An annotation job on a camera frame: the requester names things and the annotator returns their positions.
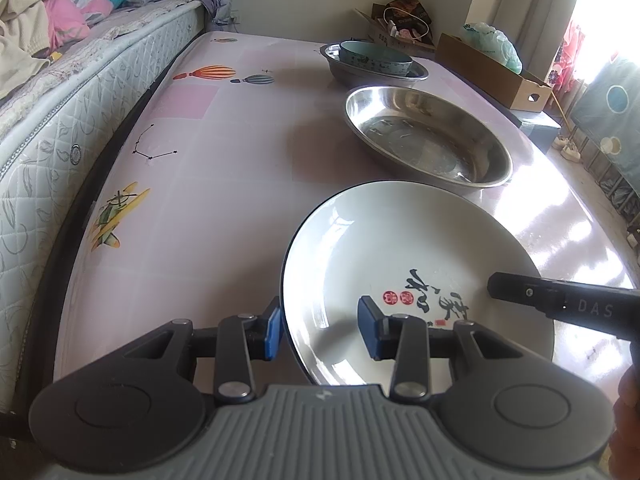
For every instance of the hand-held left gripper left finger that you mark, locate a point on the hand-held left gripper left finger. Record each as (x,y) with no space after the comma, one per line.
(274,332)

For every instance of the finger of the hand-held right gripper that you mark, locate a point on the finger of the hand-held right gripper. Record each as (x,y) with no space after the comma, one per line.
(515,290)

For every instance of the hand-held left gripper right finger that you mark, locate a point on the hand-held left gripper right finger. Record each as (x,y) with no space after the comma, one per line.
(369,330)

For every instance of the white printed ceramic plate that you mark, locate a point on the white printed ceramic plate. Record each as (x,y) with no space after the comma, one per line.
(400,240)

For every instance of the shallow steel plate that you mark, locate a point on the shallow steel plate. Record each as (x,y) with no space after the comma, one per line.
(425,140)

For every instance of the deep steel bowl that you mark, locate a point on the deep steel bowl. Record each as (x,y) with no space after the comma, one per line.
(350,77)

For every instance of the green ceramic bowl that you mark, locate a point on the green ceramic bowl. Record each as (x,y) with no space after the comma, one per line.
(375,62)

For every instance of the person's right hand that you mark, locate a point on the person's right hand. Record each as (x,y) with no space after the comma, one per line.
(629,420)

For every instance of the metal rack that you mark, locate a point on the metal rack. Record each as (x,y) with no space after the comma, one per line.
(615,200)

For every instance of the pink printed tablecloth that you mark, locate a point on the pink printed tablecloth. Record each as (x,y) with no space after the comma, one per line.
(225,210)

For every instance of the white shoe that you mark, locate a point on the white shoe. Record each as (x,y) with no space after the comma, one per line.
(561,143)
(573,153)

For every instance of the dark grey box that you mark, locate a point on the dark grey box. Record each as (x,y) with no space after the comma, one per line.
(540,127)

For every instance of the yellow wooden stick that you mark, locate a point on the yellow wooden stick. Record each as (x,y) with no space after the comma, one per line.
(564,114)

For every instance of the blue printed cloth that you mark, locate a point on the blue printed cloth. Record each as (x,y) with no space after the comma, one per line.
(615,125)

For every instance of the long cardboard box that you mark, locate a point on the long cardboard box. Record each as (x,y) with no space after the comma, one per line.
(500,85)

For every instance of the pink floral cloth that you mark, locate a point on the pink floral cloth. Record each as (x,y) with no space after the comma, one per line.
(570,55)

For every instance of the green plastic bag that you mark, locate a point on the green plastic bag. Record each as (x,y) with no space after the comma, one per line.
(495,45)

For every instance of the white quilted mattress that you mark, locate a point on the white quilted mattress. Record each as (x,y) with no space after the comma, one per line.
(50,160)

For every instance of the open cardboard box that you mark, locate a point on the open cardboard box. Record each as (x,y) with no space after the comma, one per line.
(380,35)

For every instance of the beige garment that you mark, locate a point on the beige garment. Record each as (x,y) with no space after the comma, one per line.
(20,60)

